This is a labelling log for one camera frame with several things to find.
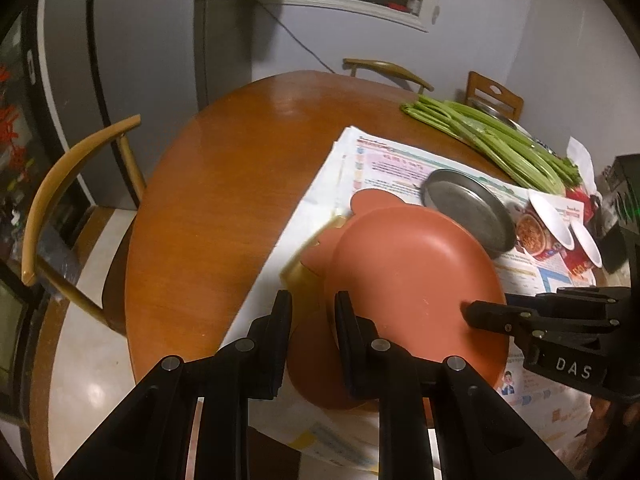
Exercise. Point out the curved-back wooden chair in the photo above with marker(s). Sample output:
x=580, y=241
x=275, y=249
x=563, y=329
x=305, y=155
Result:
x=385, y=66
x=75, y=155

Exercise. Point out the metal pot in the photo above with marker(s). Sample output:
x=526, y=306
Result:
x=505, y=121

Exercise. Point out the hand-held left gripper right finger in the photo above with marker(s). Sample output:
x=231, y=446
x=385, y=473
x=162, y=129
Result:
x=345, y=340

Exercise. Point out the dark glass cabinet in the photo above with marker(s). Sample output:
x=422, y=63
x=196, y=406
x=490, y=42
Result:
x=20, y=170

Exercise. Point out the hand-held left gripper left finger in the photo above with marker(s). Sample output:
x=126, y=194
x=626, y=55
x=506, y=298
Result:
x=283, y=345

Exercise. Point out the person's right hand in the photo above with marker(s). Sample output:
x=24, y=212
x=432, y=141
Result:
x=601, y=417

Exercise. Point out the red tissue pack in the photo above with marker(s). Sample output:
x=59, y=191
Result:
x=580, y=160

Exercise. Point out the flat-back wooden chair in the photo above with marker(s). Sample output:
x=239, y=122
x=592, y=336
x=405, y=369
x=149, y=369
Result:
x=492, y=92

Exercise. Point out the round metal plate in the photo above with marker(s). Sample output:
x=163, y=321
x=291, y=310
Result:
x=465, y=210

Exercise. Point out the grey refrigerator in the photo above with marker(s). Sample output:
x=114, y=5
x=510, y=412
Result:
x=150, y=35

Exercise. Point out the green celery bunch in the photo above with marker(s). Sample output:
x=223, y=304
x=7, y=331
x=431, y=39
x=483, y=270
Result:
x=545, y=160
x=480, y=135

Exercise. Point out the colourful newspaper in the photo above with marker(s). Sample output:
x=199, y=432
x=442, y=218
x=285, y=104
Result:
x=390, y=160

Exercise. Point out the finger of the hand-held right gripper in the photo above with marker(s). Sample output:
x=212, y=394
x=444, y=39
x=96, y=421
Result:
x=492, y=316

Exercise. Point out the pale yellow object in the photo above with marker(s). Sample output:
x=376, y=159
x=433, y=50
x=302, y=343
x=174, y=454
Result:
x=300, y=280

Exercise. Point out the terracotta round plate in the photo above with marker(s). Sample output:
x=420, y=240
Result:
x=312, y=360

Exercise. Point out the terracotta bear-shaped plate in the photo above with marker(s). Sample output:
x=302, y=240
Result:
x=415, y=280

